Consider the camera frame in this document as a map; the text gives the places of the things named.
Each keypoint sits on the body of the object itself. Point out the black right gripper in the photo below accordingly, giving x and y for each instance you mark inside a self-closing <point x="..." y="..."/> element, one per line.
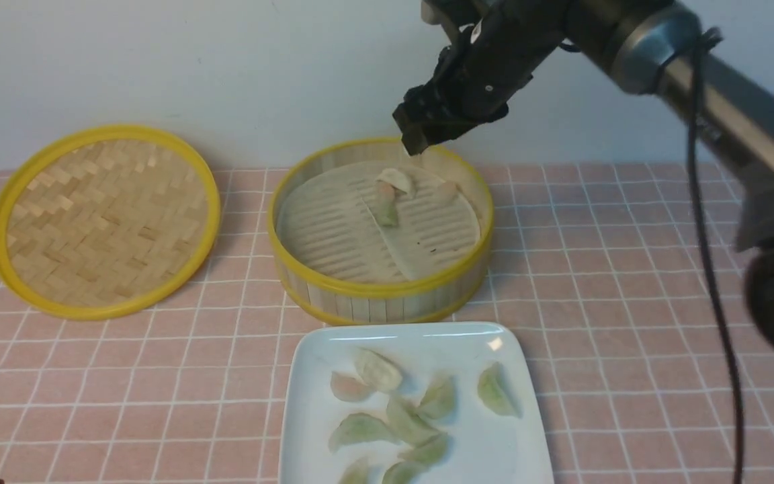
<point x="474" y="79"/>

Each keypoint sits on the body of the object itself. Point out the pale pink dumpling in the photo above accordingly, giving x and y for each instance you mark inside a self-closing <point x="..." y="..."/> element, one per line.
<point x="445" y="193"/>

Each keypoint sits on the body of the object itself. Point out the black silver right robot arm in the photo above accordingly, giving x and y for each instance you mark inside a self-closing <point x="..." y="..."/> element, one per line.
<point x="654" y="48"/>

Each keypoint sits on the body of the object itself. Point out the white dumpling on plate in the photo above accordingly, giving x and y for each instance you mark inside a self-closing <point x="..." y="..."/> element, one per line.
<point x="377" y="372"/>

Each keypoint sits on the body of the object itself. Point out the green dumpling plate right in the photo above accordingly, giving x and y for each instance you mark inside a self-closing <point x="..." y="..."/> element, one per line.
<point x="492" y="391"/>

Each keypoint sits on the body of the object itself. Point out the green dumpling plate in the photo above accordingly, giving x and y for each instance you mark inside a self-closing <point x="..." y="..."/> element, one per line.
<point x="403" y="472"/>
<point x="429" y="453"/>
<point x="406" y="424"/>
<point x="358" y="428"/>
<point x="439" y="400"/>
<point x="492" y="391"/>
<point x="357" y="472"/>

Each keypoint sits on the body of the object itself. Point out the green dumpling plate upper middle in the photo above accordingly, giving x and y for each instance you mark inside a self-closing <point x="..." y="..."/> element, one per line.
<point x="439" y="400"/>

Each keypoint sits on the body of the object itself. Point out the white square plate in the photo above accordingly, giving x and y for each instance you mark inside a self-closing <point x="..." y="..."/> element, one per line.
<point x="485" y="448"/>

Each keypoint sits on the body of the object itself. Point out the pale dumpling on plate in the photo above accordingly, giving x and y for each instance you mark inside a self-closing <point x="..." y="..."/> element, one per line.
<point x="348" y="388"/>

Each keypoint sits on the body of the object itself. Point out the green dumpling plate centre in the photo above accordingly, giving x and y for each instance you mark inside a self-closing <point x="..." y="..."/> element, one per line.
<point x="406" y="424"/>

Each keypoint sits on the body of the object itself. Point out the green dumpling plate lower middle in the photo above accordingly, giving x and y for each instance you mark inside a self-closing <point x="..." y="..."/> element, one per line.
<point x="429" y="453"/>

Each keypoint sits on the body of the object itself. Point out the green dumpling plate bottom left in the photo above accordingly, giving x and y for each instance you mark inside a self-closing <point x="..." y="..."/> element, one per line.
<point x="357" y="472"/>

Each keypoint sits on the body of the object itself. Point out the white dumpling in steamer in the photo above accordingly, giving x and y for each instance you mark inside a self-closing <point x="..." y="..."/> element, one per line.
<point x="399" y="180"/>

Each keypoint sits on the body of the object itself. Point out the pink dumpling in steamer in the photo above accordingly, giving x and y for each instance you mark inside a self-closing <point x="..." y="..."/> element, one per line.
<point x="385" y="192"/>

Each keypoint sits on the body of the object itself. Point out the green dumpling in steamer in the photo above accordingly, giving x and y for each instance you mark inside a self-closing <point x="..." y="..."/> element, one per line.
<point x="386" y="214"/>

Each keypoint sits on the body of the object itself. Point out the yellow rimmed bamboo steamer basket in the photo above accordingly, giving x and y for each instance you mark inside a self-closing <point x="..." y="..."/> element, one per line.
<point x="338" y="302"/>

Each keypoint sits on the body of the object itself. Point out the white steamer liner cloth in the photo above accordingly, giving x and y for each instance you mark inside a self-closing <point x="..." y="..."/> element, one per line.
<point x="327" y="223"/>

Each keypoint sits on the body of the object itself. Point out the pink checkered tablecloth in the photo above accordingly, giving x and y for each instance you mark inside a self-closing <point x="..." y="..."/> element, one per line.
<point x="594" y="269"/>

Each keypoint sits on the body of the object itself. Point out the yellow rimmed woven steamer lid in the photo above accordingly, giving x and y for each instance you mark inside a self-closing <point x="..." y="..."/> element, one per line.
<point x="107" y="222"/>

